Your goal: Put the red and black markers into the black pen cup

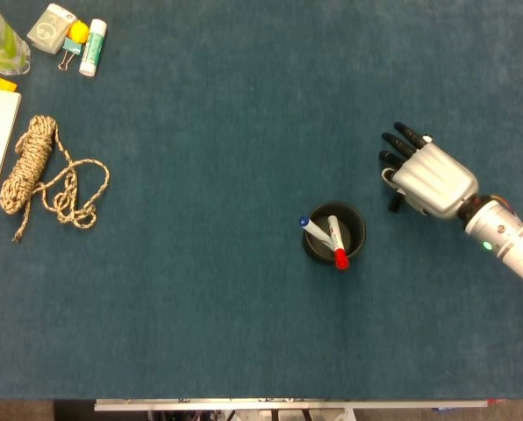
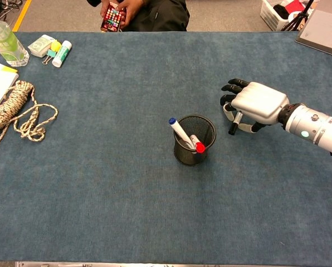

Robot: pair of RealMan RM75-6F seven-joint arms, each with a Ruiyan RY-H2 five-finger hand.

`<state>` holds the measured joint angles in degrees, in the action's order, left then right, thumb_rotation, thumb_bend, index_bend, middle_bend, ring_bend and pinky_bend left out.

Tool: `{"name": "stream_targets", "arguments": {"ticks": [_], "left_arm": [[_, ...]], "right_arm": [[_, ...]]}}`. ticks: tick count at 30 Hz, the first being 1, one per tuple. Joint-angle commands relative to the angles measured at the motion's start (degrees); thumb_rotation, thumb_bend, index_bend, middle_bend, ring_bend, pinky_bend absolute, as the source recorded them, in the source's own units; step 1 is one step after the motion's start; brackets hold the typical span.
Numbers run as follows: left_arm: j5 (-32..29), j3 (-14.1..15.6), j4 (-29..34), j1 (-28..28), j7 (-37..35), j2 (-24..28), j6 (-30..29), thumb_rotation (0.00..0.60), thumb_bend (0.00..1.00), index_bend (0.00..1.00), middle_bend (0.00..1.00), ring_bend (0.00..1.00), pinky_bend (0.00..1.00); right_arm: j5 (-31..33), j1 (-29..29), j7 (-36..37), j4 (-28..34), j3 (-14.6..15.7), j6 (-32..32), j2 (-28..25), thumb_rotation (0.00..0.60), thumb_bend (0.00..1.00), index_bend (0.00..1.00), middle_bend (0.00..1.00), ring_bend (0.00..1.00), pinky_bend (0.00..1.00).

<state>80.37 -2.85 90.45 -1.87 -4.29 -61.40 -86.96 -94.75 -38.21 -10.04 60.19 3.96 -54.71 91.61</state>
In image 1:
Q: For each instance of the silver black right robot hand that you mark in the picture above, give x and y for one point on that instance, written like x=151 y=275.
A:
x=437 y=180

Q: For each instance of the black whiteboard marker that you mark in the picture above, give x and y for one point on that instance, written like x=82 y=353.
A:
x=393 y=204

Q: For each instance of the red whiteboard marker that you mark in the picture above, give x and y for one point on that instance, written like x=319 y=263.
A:
x=337 y=241

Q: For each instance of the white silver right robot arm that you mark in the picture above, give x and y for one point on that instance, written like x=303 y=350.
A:
x=507 y=237

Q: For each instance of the blue whiteboard marker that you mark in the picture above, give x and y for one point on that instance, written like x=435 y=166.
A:
x=312 y=229

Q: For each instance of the black pen cup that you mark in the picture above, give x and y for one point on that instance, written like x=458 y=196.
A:
x=318 y=259

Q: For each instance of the blue felt table cover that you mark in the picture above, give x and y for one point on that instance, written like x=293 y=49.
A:
x=200 y=219

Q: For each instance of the white green glue stick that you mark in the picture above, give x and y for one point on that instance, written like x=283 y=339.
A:
x=92 y=48

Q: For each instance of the small yellow ball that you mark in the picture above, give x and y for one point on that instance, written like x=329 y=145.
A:
x=79 y=32

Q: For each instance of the teal binder clip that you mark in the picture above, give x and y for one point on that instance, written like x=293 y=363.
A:
x=71 y=46

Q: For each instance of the yellow sticky note pad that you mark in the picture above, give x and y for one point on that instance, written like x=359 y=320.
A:
x=2 y=83

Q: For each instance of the clear bottle with green label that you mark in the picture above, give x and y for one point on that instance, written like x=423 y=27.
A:
x=0 y=41

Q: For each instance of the silver metal table rail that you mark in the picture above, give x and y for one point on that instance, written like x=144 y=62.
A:
x=288 y=404

